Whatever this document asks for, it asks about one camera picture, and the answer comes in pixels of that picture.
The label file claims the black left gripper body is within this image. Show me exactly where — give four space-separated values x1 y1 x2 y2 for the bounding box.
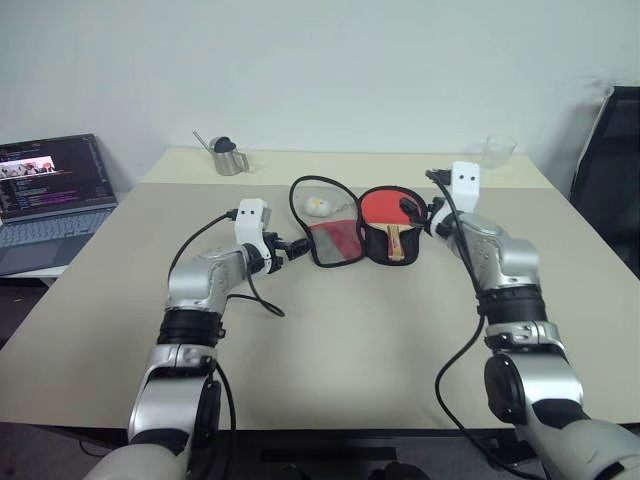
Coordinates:
263 231 295 274

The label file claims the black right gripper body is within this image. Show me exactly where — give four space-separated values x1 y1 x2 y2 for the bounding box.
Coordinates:
419 196 447 237

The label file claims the red table tennis paddle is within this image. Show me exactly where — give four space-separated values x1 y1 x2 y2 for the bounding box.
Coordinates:
359 188 427 262

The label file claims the black red mesh paddle case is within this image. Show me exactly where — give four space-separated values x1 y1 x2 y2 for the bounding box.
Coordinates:
288 174 427 269

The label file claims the white yellow ball keychain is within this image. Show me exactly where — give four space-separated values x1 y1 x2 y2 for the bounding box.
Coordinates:
304 195 333 218

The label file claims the stainless steel cup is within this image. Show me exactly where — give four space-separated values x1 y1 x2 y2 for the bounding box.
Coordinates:
211 146 250 177

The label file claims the clear glass cup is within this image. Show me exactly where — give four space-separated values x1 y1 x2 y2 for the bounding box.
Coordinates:
481 134 518 171

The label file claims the thin metal straw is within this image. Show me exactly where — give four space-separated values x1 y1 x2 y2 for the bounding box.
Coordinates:
191 130 218 154

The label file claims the black chair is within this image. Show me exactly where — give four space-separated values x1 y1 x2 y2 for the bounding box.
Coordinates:
569 85 640 279

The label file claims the dark blue laptop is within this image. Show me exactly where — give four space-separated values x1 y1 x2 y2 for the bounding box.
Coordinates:
0 133 121 277

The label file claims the dark rounded shape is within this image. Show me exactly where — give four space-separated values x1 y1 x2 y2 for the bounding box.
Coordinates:
368 459 427 480

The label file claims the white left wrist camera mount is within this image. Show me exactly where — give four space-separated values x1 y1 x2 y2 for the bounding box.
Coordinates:
233 198 275 275

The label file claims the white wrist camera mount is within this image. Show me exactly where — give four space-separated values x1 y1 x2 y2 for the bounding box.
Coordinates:
429 160 483 237
233 198 275 275

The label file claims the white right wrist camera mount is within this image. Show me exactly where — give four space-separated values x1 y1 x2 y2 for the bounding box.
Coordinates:
429 160 483 237

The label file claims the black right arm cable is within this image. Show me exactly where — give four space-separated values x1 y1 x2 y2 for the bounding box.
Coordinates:
424 168 542 480

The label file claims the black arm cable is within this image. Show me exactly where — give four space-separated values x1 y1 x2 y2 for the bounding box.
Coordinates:
166 209 288 451
424 168 542 480

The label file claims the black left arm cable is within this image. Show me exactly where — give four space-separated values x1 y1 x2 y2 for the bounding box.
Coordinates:
166 209 288 451

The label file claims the black table frame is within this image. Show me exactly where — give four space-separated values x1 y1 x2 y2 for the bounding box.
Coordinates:
0 422 531 467

